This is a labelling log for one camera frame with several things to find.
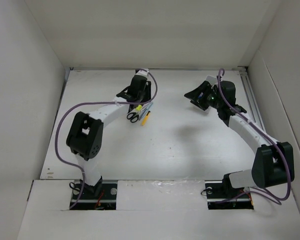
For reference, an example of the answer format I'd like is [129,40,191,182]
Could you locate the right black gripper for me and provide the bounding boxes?
[184,80,223,111]

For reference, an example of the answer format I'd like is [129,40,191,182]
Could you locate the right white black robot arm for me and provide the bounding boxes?
[184,78,295,202]

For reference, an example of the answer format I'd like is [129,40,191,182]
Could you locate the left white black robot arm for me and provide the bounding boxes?
[66,69,152,199]

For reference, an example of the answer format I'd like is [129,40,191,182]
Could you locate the white compartment organizer tray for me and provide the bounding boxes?
[191,75,217,113]

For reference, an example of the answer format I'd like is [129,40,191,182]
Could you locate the yellow highlighter marker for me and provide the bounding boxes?
[132,104,143,114]

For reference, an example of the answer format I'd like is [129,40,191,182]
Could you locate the light blue pen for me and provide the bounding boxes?
[138,101,153,121]

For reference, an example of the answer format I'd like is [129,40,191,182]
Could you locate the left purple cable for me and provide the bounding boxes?
[54,69,159,210]

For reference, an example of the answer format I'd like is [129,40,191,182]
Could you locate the purple cable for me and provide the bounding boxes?
[216,68,292,206]
[54,69,159,210]

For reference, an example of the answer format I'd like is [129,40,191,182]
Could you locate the black handled scissors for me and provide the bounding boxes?
[126,111,140,123]

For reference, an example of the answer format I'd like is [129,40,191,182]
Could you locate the right base mounting rail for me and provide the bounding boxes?
[201,180,254,210]

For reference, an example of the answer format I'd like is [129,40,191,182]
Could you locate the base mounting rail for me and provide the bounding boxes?
[69,180,118,211]
[201,180,254,210]

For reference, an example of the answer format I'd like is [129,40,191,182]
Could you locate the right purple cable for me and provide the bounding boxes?
[216,68,292,206]

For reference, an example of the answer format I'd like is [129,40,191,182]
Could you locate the left base mounting rail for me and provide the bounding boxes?
[69,180,118,211]

